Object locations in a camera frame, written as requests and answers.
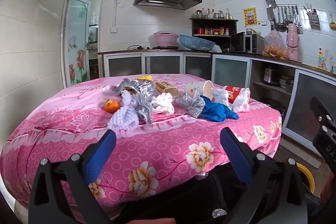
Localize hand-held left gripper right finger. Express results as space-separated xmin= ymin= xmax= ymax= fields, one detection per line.
xmin=220 ymin=127 xmax=309 ymax=224

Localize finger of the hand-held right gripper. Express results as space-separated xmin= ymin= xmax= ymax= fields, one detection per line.
xmin=310 ymin=96 xmax=336 ymax=132

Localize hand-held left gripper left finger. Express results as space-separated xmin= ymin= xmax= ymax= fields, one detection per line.
xmin=28 ymin=130 xmax=117 ymax=224

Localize yellow rimmed bin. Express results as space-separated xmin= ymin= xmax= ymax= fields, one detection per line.
xmin=297 ymin=163 xmax=315 ymax=194

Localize person's left hand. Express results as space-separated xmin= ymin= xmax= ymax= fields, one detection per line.
xmin=130 ymin=218 xmax=177 ymax=224

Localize white foam fruit net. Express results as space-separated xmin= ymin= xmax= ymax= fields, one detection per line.
xmin=120 ymin=90 xmax=137 ymax=106
xmin=108 ymin=106 xmax=139 ymax=131

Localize blue rubber glove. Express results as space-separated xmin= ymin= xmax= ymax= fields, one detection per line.
xmin=201 ymin=95 xmax=239 ymax=122

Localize white cloth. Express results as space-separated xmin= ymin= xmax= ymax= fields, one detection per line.
xmin=322 ymin=49 xmax=335 ymax=71

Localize white crumpled plastic bag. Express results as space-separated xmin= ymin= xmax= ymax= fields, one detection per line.
xmin=231 ymin=88 xmax=251 ymax=112

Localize pink floral blanket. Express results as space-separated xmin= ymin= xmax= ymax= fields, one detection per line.
xmin=0 ymin=73 xmax=282 ymax=214

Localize crumpled white tissue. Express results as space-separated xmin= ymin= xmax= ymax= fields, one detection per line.
xmin=211 ymin=88 xmax=231 ymax=106
xmin=152 ymin=93 xmax=175 ymax=115

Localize red paper cup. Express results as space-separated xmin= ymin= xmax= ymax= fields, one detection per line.
xmin=223 ymin=85 xmax=250 ymax=104

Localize pink thermos flask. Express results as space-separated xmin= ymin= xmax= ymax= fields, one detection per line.
xmin=286 ymin=23 xmax=301 ymax=62

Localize silver foil snack bag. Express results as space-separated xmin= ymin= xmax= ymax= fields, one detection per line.
xmin=113 ymin=78 xmax=158 ymax=98

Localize clear bag of oranges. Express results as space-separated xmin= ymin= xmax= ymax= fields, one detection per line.
xmin=262 ymin=30 xmax=289 ymax=60

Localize white paper cup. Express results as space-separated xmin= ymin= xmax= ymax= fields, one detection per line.
xmin=184 ymin=80 xmax=214 ymax=101

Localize chopstick holder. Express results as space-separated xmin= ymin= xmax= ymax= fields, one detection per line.
xmin=303 ymin=2 xmax=321 ymax=30

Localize brown cardboard box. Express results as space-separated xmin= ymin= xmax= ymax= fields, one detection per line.
xmin=154 ymin=81 xmax=179 ymax=97

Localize silver microwave oven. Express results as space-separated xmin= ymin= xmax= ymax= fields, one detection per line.
xmin=231 ymin=32 xmax=264 ymax=54

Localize utensil rack with ladles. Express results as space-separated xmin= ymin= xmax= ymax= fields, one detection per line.
xmin=266 ymin=0 xmax=302 ymax=33

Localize glass door with flower stickers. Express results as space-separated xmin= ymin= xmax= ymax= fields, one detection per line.
xmin=66 ymin=0 xmax=105 ymax=86

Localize blue plastic basin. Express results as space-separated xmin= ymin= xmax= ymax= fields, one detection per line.
xmin=179 ymin=34 xmax=216 ymax=51

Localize row of small jars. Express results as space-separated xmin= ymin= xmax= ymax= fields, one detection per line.
xmin=197 ymin=26 xmax=231 ymax=36

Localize pink lidded pot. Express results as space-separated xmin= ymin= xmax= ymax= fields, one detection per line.
xmin=154 ymin=31 xmax=179 ymax=47

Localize dark wooden corner shelf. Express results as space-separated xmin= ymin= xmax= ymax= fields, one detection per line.
xmin=190 ymin=17 xmax=238 ymax=52

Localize row of seasoning bottles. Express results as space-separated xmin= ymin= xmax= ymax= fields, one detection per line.
xmin=196 ymin=7 xmax=234 ymax=20

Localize yellow wall poster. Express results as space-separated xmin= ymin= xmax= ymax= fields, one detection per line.
xmin=243 ymin=7 xmax=258 ymax=28

